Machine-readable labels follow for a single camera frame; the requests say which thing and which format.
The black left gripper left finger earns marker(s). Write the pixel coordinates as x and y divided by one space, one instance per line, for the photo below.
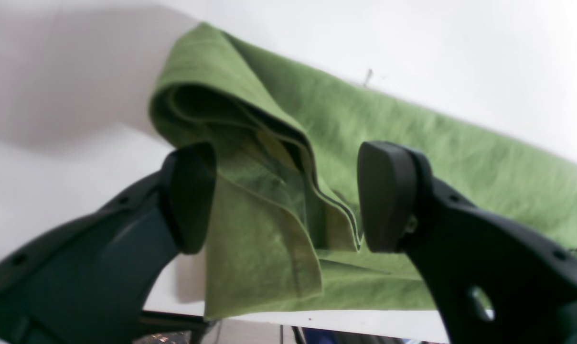
87 281

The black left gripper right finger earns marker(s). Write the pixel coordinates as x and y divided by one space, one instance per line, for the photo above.
493 281

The olive green T-shirt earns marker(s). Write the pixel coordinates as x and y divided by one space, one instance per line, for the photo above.
286 233

